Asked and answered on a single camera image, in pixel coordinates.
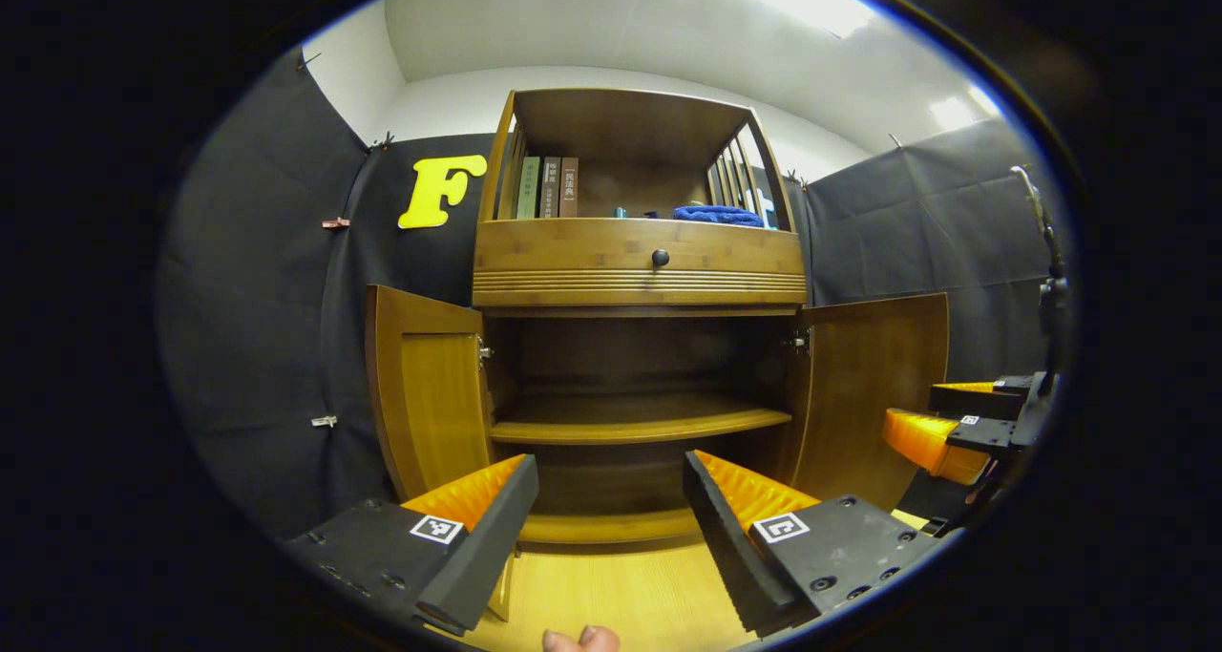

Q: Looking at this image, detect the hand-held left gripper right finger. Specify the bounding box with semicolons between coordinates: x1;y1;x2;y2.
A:
682;450;941;637

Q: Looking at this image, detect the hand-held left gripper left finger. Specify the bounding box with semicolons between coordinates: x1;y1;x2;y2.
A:
286;454;540;636

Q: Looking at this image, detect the wooden shoe cabinet door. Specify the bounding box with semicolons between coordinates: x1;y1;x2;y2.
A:
785;293;951;512
365;284;497;502

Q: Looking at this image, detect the wooden double-door shoe cabinet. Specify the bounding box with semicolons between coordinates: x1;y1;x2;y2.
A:
473;87;811;545

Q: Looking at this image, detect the wooden inner cabinet shelf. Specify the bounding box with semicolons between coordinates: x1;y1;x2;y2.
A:
490;391;793;446

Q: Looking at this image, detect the small ceiling light panel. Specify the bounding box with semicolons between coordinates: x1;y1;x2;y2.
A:
931;87;1001;133

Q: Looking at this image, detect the blue towel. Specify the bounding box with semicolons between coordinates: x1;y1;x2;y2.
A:
673;205;766;228

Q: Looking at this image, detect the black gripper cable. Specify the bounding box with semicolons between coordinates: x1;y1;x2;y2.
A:
1012;165;1065;285

